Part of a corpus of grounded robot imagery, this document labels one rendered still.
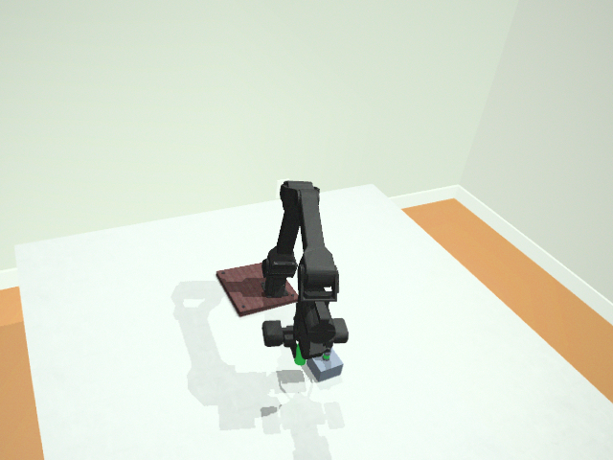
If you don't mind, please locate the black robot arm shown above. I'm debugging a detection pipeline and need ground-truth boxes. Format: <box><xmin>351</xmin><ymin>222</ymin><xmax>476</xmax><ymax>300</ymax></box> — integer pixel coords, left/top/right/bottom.
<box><xmin>261</xmin><ymin>180</ymin><xmax>340</xmax><ymax>359</ymax></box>

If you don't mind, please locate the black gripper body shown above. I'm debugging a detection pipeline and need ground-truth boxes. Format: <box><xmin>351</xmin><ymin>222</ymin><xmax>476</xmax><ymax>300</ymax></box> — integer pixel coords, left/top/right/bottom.
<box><xmin>261</xmin><ymin>303</ymin><xmax>350</xmax><ymax>347</ymax></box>

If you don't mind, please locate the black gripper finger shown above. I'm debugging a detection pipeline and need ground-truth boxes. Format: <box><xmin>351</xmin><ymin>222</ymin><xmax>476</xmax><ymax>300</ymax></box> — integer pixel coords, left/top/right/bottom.
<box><xmin>283</xmin><ymin>341</ymin><xmax>298</xmax><ymax>358</ymax></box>

